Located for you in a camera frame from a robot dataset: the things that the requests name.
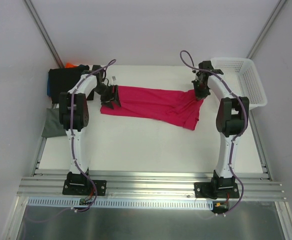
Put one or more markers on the pink t shirt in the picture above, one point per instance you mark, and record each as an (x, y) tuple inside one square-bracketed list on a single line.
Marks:
[(179, 108)]

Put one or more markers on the grey folded t shirt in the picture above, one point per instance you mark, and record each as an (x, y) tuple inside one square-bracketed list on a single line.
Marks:
[(52, 127)]

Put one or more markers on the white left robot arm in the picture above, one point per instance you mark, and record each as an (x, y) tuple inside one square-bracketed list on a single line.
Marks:
[(74, 117)]

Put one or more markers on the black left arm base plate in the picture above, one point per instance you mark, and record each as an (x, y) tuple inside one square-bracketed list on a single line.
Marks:
[(85, 189)]

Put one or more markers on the black folded t shirt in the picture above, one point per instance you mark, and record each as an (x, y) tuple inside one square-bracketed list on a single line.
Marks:
[(64, 79)]

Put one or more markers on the blue folded t shirt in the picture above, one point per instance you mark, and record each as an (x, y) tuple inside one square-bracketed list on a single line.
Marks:
[(48, 89)]

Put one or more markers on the white slotted cable duct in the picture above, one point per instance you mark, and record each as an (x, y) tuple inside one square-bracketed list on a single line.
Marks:
[(121, 203)]

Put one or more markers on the orange folded t shirt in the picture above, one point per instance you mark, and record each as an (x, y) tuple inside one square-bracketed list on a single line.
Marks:
[(70, 65)]

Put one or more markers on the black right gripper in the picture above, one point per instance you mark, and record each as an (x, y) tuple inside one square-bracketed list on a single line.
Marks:
[(200, 90)]

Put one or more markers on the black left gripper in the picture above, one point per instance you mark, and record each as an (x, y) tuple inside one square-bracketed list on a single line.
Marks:
[(110, 94)]

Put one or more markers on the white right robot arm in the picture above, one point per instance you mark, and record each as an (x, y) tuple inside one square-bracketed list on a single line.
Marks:
[(231, 122)]

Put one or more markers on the aluminium corner post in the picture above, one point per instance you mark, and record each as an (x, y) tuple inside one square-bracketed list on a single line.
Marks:
[(43, 32), (280, 5)]

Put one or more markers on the aluminium mounting rail frame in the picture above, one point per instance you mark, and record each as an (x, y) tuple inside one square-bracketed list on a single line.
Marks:
[(146, 158)]

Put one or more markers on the white plastic basket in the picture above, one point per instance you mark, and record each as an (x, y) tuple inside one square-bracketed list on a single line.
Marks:
[(241, 76)]

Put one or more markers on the right aluminium corner post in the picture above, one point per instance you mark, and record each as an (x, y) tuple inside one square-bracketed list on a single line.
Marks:
[(280, 5)]

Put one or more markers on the left aluminium corner post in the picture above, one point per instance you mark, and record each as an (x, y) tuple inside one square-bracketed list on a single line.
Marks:
[(43, 32)]

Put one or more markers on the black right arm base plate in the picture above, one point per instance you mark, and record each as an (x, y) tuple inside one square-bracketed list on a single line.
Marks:
[(207, 190)]

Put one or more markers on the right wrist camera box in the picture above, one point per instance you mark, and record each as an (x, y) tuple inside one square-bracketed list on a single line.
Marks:
[(207, 65)]

